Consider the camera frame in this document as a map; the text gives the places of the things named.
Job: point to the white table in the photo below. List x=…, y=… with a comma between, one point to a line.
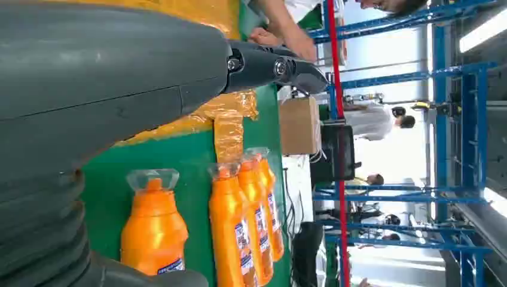
x=300, y=171

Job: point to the yellow plastic sheet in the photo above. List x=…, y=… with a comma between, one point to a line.
x=227, y=130

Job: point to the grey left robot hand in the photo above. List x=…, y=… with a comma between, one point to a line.
x=99, y=71

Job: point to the black bag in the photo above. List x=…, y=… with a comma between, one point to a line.
x=330, y=154

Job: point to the orange drink bottle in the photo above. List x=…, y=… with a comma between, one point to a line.
x=278, y=233
x=154, y=222
x=225, y=222
x=252, y=186

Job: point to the low blue metal rack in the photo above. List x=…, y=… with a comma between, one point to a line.
x=400, y=198

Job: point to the person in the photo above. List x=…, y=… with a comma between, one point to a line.
x=289, y=27
x=386, y=222
x=370, y=180
x=368, y=121

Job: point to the brown cardboard box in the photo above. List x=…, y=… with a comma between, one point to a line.
x=299, y=126

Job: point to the green table mat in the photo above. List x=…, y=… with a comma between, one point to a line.
x=107, y=198

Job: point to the bright ceiling light strip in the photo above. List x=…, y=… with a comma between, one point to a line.
x=483, y=31

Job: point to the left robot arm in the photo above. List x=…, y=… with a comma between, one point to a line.
x=39, y=229

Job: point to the tall blue metal rack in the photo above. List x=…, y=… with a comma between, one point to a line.
x=440, y=119

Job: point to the red pole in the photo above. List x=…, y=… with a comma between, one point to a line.
x=336, y=59

